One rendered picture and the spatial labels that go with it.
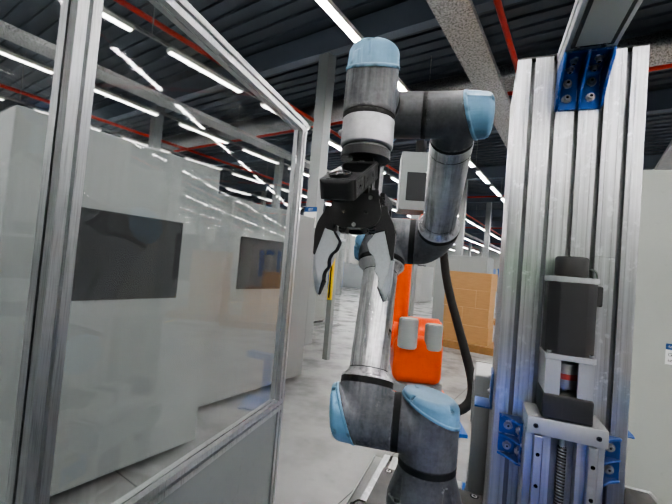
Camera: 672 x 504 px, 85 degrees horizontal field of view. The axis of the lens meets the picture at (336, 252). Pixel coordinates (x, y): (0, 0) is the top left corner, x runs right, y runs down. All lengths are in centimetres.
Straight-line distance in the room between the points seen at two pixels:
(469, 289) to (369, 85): 767
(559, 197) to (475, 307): 721
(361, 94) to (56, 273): 53
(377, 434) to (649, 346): 136
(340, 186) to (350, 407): 50
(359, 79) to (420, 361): 358
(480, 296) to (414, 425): 733
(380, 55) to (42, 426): 75
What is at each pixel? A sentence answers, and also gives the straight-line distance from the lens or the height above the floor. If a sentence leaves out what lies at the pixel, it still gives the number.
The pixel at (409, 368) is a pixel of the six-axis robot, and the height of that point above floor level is 53.
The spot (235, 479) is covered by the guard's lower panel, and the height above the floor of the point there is 84.
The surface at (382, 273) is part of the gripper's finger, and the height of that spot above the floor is 151.
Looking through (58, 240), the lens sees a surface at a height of 152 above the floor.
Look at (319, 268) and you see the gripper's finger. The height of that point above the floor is 151.
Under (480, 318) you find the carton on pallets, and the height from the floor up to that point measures 68.
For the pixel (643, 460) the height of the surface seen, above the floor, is 86.
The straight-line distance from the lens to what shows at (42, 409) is 76.
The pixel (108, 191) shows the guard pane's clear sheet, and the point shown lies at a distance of 79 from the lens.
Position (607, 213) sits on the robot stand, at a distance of 97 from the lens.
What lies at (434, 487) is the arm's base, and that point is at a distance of 84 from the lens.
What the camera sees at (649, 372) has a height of 120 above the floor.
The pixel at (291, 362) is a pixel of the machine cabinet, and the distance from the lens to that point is 485.
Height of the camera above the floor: 152
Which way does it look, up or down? 2 degrees up
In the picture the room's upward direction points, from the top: 5 degrees clockwise
